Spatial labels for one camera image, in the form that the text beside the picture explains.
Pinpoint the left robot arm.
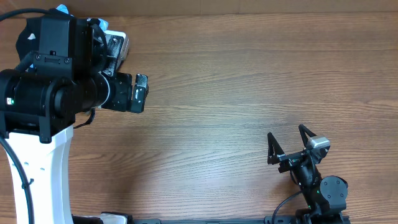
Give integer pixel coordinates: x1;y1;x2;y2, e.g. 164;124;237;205
1;9;149;223

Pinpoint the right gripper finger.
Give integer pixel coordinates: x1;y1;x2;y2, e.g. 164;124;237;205
298;124;316;148
267;132;285;165

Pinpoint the light blue folded t-shirt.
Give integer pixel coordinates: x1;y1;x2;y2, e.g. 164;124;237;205
56;4;109;31

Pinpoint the black t-shirt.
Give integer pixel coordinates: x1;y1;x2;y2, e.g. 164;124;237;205
16;8;70;61

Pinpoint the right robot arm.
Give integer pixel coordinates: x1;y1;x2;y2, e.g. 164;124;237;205
264;124;350;224

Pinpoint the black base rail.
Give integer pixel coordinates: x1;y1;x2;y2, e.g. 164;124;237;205
71;213;352;224

